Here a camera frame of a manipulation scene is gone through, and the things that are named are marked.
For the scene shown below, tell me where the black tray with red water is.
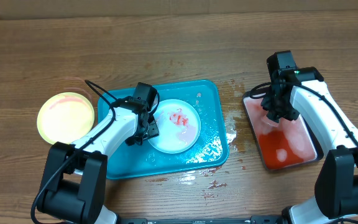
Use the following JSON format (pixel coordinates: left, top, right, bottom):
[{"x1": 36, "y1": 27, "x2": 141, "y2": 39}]
[{"x1": 242, "y1": 92, "x2": 324, "y2": 171}]

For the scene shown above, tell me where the yellow plate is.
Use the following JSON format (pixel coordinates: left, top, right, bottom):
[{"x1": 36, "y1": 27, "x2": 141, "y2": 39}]
[{"x1": 37, "y1": 92, "x2": 94, "y2": 144}]

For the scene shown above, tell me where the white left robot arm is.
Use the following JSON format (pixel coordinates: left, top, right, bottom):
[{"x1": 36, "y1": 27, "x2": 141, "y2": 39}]
[{"x1": 30, "y1": 83, "x2": 160, "y2": 223}]

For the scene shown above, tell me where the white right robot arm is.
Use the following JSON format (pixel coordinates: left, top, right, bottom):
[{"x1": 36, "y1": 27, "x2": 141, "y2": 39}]
[{"x1": 261, "y1": 50, "x2": 358, "y2": 223}]

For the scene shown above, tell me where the teal plastic tray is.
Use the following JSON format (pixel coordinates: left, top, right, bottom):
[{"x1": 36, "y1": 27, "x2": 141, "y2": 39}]
[{"x1": 106, "y1": 80, "x2": 229, "y2": 180}]

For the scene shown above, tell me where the light blue plate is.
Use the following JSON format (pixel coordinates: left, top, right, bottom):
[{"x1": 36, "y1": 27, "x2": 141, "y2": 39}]
[{"x1": 149, "y1": 99, "x2": 201, "y2": 154}]

